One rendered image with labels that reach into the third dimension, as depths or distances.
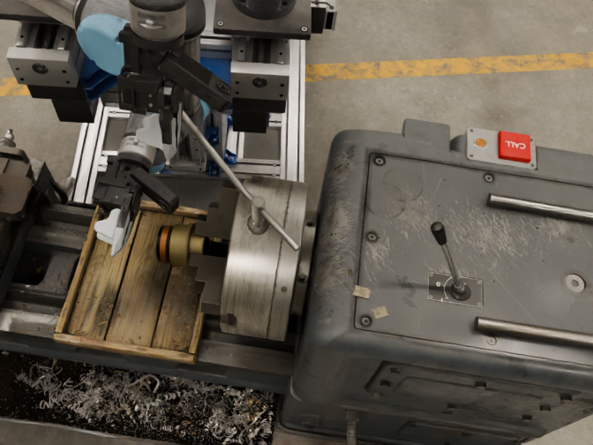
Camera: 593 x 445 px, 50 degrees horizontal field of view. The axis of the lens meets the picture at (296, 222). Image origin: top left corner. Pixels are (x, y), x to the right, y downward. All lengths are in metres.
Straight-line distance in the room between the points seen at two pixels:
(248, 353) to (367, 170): 0.50
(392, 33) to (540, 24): 0.78
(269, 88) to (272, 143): 0.98
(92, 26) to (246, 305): 0.54
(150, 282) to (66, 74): 0.51
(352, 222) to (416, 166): 0.18
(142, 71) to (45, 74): 0.65
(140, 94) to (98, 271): 0.63
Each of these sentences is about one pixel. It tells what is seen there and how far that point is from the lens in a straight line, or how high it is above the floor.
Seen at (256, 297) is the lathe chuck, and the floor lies 1.18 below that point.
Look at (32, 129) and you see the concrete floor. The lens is 2.89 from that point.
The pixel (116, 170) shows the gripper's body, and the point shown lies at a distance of 1.35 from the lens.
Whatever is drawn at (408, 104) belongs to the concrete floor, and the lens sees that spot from 2.96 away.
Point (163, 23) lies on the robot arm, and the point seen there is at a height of 1.60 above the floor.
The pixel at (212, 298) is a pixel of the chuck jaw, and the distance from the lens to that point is 1.18.
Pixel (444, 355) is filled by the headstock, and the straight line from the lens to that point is 1.06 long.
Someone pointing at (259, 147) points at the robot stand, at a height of 0.21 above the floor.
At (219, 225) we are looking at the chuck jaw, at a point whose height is 1.14.
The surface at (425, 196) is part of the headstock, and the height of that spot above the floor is 1.26.
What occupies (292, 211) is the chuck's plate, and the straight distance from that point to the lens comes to 1.13.
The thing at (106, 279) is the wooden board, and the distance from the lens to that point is 1.48.
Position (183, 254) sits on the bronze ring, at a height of 1.10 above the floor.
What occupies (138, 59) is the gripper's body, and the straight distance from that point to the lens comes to 0.95.
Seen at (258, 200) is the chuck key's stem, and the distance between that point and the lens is 1.04.
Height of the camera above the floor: 2.22
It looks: 61 degrees down
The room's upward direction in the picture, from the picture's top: 9 degrees clockwise
